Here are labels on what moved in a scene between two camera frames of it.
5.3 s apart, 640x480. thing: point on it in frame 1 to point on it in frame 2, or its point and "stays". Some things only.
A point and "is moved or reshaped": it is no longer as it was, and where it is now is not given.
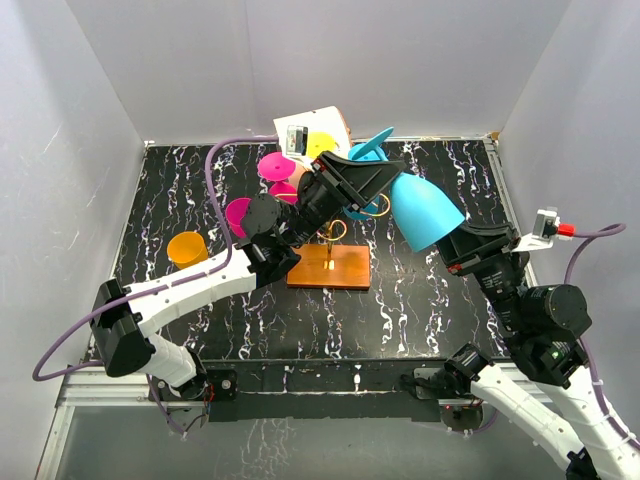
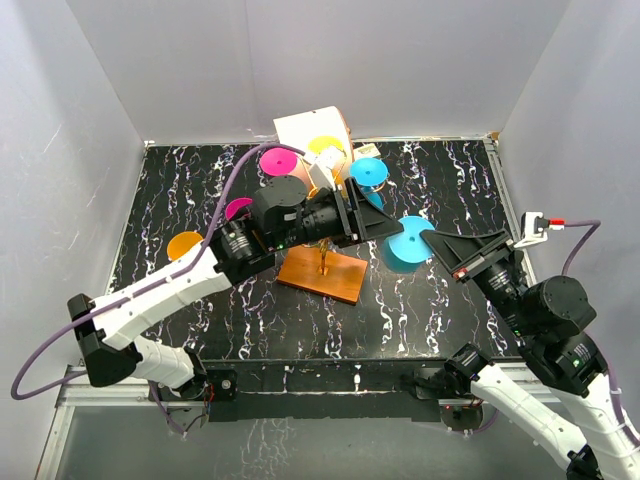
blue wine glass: x=421 y=215 to x=408 y=251
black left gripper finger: x=359 y=181 to x=368 y=210
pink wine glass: x=235 y=209 is moved or reshaped
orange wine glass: x=186 y=248 stays
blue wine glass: x=368 y=151 is moved or reshaped
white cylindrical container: x=304 y=136 stays
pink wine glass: x=279 y=167 stays
